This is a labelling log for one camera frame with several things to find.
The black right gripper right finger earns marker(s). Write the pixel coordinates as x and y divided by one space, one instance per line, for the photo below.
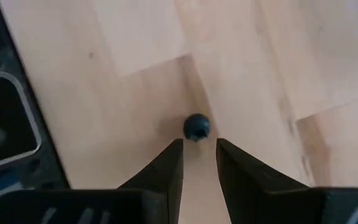
247 177

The black camera box silver rim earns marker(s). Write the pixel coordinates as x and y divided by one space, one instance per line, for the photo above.
2 124

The black aluminium table frame rail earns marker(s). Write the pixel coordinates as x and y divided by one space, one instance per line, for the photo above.
47 168

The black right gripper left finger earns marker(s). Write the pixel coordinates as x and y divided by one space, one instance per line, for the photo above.
169 174

